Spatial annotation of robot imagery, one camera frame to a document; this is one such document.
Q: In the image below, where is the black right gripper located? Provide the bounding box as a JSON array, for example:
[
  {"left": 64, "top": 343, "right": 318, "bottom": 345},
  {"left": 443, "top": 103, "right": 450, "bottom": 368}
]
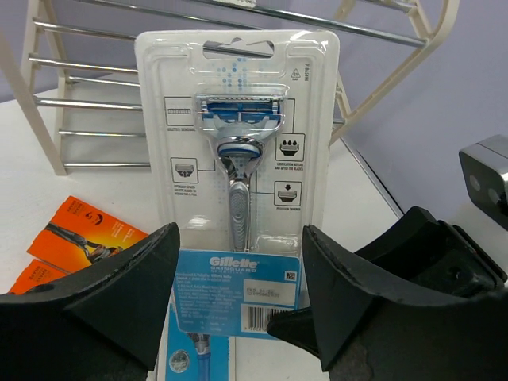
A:
[{"left": 356, "top": 206, "right": 506, "bottom": 298}]

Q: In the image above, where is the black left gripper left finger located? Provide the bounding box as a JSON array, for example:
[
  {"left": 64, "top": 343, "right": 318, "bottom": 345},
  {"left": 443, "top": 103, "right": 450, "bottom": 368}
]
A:
[{"left": 1, "top": 223, "right": 180, "bottom": 380}]

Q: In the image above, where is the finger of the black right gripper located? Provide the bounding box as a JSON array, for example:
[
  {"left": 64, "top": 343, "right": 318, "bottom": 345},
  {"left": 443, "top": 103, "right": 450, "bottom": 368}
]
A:
[{"left": 267, "top": 306, "right": 319, "bottom": 356}]

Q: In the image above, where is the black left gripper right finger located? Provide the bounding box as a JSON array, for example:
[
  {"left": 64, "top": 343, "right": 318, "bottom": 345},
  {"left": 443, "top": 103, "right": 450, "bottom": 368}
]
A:
[{"left": 302, "top": 226, "right": 507, "bottom": 380}]

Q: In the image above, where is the blue Harry's razor box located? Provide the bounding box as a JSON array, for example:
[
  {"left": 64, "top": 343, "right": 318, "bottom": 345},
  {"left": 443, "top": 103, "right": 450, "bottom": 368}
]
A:
[{"left": 155, "top": 304, "right": 237, "bottom": 381}]

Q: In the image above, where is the white Gillette Skinguard razor pack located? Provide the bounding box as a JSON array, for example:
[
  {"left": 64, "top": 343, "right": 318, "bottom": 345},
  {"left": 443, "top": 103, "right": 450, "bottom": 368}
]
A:
[{"left": 134, "top": 30, "right": 340, "bottom": 337}]

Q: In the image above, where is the cream metal-rod shelf rack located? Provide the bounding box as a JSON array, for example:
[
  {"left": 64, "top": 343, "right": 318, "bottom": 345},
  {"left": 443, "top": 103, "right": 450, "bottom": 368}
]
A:
[{"left": 0, "top": 0, "right": 461, "bottom": 178}]

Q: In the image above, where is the orange Gillette Fusion5 box middle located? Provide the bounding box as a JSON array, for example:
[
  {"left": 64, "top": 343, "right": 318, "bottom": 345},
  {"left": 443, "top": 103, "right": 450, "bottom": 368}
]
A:
[{"left": 9, "top": 260, "right": 67, "bottom": 294}]

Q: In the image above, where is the orange gillette fusion5 box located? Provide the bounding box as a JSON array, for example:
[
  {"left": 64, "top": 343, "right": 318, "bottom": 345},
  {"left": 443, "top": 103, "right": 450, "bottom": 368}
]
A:
[
  {"left": 9, "top": 260, "right": 67, "bottom": 294},
  {"left": 28, "top": 196, "right": 148, "bottom": 273}
]

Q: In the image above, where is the orange Gillette Fusion5 box right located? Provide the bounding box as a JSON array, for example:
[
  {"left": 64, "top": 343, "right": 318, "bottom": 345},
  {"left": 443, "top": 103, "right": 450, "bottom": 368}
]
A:
[{"left": 28, "top": 196, "right": 148, "bottom": 273}]

